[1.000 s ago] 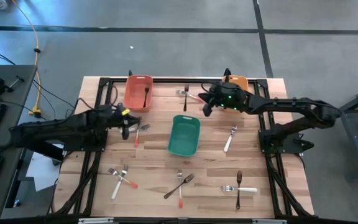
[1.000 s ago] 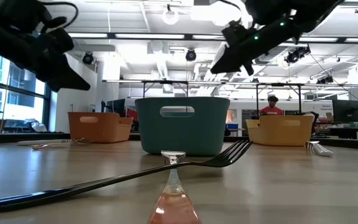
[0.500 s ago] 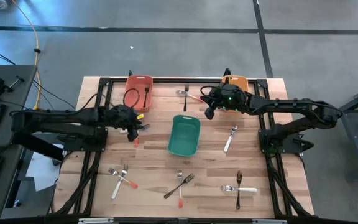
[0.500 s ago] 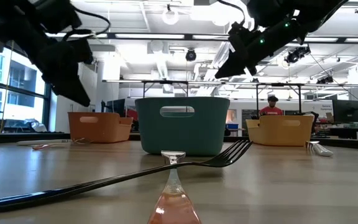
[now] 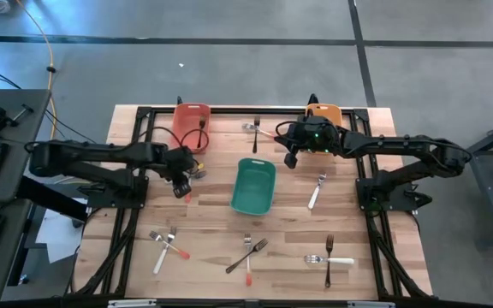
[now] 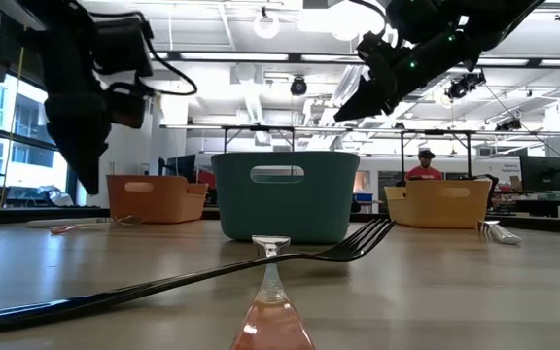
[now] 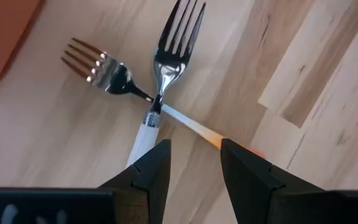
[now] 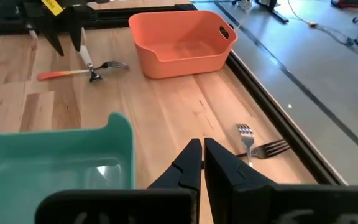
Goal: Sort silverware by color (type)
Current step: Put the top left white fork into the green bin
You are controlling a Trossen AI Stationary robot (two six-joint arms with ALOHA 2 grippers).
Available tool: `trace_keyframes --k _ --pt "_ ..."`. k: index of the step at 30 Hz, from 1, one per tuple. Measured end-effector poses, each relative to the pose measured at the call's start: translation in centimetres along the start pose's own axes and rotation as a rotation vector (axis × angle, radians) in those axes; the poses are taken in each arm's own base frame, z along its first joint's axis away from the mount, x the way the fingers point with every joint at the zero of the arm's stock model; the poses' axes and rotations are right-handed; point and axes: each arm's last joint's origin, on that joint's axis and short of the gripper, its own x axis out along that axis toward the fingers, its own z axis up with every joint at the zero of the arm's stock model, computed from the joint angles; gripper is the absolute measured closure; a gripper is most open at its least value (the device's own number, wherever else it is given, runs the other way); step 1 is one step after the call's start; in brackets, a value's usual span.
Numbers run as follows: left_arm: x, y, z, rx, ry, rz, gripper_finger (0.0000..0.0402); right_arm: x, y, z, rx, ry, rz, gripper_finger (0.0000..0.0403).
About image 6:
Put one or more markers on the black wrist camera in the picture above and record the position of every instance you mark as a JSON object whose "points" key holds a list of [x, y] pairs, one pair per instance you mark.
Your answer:
{"points": [[119, 46], [421, 19]]}

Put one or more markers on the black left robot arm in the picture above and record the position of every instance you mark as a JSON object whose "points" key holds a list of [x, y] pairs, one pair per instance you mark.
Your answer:
{"points": [[51, 10]]}

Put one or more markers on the white plastic knife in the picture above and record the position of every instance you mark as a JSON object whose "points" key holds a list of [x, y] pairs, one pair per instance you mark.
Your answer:
{"points": [[42, 223]]}

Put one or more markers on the small black computer monitor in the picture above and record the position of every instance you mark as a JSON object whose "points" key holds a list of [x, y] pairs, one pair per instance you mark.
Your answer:
{"points": [[183, 167]]}

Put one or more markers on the crumpled silver plastic sheet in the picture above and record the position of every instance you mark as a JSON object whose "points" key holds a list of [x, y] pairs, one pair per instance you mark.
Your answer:
{"points": [[59, 197]]}

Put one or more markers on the round black ceiling camera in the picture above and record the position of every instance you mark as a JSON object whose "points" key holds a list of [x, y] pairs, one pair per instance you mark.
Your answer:
{"points": [[298, 86]]}

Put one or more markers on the black overhead light bar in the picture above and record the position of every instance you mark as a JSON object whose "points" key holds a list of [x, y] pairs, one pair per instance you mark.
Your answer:
{"points": [[294, 57]]}

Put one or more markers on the black plastic fork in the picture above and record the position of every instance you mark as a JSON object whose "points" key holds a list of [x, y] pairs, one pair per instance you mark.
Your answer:
{"points": [[163, 288]]}

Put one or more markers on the yellow plastic bin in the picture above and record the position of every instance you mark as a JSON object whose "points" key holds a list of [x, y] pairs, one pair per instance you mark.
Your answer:
{"points": [[440, 209]]}

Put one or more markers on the person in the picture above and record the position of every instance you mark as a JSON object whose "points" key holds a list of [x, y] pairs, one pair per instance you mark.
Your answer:
{"points": [[424, 172]]}

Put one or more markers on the orange plastic bin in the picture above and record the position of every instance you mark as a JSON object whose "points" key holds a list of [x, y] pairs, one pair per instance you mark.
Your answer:
{"points": [[158, 204]]}

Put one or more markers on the large black computer monitor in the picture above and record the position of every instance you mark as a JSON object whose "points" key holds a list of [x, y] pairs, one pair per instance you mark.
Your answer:
{"points": [[542, 173]]}

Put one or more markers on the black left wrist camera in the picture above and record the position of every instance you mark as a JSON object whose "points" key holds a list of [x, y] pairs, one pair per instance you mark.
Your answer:
{"points": [[119, 46]]}

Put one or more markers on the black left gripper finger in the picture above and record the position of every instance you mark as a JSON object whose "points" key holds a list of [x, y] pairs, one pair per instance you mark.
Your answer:
{"points": [[85, 165]]}

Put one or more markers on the dark office desk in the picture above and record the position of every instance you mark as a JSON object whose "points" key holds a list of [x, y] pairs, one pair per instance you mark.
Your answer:
{"points": [[552, 204]]}

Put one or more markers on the blue storage box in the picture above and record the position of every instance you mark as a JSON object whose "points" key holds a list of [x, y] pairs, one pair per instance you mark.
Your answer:
{"points": [[363, 197]]}

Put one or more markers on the narrow black metal frame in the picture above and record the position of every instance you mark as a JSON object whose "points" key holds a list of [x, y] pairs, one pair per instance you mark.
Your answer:
{"points": [[260, 128]]}

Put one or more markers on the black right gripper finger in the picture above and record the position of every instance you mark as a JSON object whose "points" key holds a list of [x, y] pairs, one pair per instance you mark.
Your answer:
{"points": [[367, 102]]}

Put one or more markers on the small black track spotlight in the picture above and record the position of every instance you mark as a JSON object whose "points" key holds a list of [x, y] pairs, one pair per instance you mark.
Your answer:
{"points": [[509, 125]]}

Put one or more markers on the large black track spotlight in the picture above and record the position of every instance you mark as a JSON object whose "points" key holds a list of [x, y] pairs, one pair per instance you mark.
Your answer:
{"points": [[462, 86]]}

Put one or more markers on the teal plastic bin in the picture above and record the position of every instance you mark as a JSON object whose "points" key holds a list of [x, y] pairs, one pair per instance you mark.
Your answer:
{"points": [[285, 209]]}

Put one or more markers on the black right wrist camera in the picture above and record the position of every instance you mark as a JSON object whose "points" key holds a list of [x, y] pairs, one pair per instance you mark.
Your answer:
{"points": [[421, 19]]}

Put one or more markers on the white plastic fork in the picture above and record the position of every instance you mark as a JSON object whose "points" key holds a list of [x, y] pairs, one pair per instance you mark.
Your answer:
{"points": [[503, 236]]}

